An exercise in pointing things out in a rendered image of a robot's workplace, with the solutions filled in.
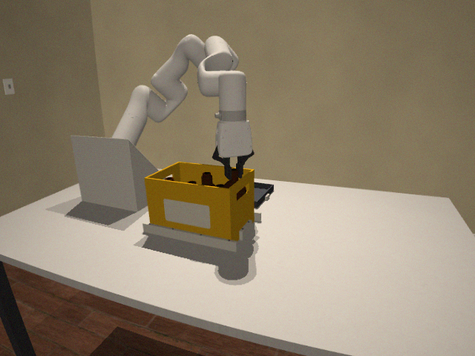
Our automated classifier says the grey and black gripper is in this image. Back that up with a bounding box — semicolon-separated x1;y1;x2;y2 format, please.
212;120;255;180

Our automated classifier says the yellow crate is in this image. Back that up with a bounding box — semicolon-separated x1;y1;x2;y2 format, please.
144;162;255;241

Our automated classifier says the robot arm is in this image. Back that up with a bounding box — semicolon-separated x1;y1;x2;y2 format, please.
112;34;246;146

